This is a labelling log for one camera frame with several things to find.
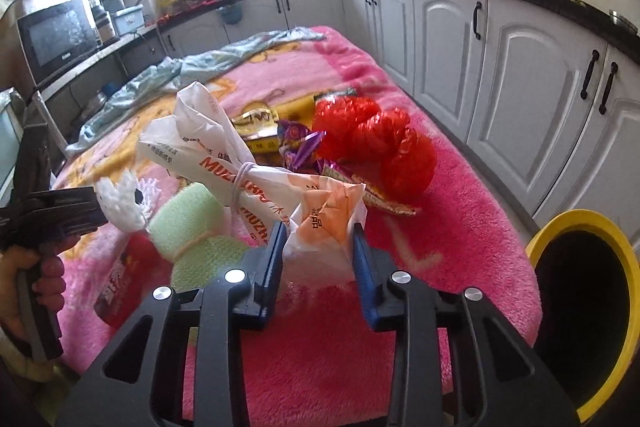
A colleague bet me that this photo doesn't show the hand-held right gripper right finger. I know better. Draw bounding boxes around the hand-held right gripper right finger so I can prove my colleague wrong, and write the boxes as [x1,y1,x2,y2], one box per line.
[351,221,581,427]

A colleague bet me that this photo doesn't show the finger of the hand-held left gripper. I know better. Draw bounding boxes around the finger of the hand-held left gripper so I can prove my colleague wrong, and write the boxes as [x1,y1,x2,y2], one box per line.
[47,206,109,238]
[46,187,102,210]

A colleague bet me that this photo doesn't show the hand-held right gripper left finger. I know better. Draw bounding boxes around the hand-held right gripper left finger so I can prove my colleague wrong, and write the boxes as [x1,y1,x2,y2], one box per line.
[55,221,289,427]

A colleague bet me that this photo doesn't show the white crocheted scrubber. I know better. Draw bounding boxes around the white crocheted scrubber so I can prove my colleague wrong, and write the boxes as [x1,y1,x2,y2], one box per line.
[95,169,162,234]

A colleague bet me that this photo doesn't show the small white orange plastic bag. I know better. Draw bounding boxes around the small white orange plastic bag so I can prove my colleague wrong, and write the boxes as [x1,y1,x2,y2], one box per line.
[282,172,371,286]

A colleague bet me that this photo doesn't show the purple candy wrapper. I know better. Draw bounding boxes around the purple candy wrapper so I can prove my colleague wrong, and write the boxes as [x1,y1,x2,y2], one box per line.
[277,119,329,171]

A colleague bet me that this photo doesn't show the yellow bin with black liner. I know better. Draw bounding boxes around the yellow bin with black liner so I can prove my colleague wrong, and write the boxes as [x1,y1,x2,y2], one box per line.
[525,209,640,426]

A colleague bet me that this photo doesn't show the person's left hand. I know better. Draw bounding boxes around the person's left hand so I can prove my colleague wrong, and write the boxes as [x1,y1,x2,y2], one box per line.
[0,248,67,342]

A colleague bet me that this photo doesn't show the red snack packet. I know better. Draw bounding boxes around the red snack packet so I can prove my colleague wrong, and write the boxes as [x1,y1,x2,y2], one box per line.
[92,234,174,329]

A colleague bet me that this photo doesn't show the beige snack wrapper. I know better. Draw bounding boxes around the beige snack wrapper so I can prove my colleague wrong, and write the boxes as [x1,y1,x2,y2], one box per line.
[320,159,424,219]

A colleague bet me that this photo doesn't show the green rolled towel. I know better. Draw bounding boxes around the green rolled towel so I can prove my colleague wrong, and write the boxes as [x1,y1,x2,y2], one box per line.
[147,182,252,294]

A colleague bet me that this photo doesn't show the pink printed blanket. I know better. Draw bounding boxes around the pink printed blanket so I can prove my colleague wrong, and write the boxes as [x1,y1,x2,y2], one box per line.
[50,25,544,427]

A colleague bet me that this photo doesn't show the black microwave oven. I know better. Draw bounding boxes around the black microwave oven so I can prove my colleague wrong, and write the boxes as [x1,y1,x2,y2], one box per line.
[17,0,104,86]

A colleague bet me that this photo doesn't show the red plastic bag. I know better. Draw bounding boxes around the red plastic bag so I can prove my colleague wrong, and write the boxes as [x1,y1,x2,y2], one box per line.
[312,96,437,196]

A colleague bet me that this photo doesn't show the long white printed plastic bag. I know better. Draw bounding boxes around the long white printed plastic bag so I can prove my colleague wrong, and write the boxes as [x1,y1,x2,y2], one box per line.
[137,82,312,254]

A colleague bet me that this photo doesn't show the gold black snack wrapper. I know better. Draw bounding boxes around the gold black snack wrapper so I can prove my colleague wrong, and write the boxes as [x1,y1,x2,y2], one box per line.
[234,107,281,140]

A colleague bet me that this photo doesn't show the yellow snack packet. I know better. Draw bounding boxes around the yellow snack packet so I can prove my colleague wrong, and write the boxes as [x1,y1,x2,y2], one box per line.
[247,92,358,155]

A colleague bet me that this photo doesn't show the white storage box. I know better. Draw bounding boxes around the white storage box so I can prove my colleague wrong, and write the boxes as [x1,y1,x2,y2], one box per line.
[112,4,146,38]

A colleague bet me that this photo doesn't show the light blue cloth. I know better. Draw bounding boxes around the light blue cloth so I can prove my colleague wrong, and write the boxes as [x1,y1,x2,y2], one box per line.
[65,26,329,158]

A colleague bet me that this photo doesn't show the teal hanging basket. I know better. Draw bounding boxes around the teal hanging basket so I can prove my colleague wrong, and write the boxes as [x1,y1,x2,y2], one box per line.
[217,4,244,26]

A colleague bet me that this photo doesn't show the white kitchen cabinets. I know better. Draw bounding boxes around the white kitchen cabinets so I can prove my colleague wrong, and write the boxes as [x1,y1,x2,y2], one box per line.
[159,0,640,260]

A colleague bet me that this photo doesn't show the white hair tie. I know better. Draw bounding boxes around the white hair tie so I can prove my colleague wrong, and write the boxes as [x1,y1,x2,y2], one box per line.
[231,161,260,208]

